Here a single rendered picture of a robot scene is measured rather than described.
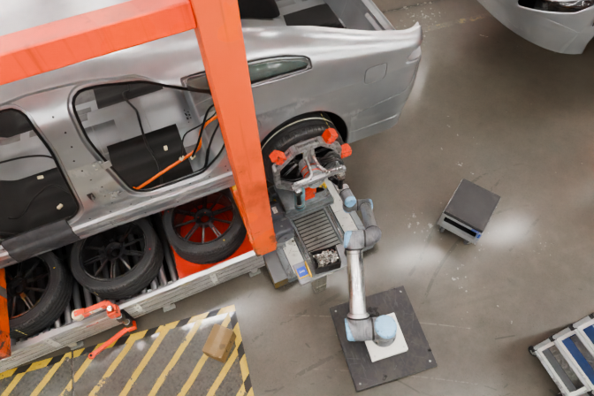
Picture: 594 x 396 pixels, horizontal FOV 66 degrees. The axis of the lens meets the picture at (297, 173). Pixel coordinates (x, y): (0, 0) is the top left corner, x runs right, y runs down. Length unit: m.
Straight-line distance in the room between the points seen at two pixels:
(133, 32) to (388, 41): 1.87
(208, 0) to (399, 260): 2.96
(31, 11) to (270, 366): 2.88
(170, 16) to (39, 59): 0.46
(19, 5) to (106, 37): 1.55
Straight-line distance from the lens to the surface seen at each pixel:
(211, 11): 1.76
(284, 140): 3.26
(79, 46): 1.79
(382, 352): 3.50
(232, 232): 3.64
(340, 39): 3.04
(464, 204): 4.10
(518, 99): 5.50
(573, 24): 4.72
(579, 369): 3.75
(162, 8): 1.75
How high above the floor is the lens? 3.74
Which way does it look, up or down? 57 degrees down
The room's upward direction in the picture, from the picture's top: 3 degrees counter-clockwise
